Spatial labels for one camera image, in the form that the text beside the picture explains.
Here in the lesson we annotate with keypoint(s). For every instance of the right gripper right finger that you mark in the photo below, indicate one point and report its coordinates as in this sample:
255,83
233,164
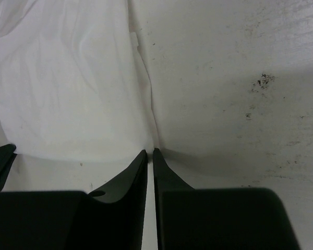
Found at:
235,218

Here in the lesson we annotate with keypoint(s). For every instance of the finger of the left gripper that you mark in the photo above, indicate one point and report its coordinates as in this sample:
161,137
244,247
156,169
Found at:
7,157

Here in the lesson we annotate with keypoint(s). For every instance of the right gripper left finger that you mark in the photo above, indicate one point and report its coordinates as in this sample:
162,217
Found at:
109,217

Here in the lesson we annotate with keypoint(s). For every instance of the white tank top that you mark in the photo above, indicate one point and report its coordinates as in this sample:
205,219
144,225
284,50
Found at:
73,85

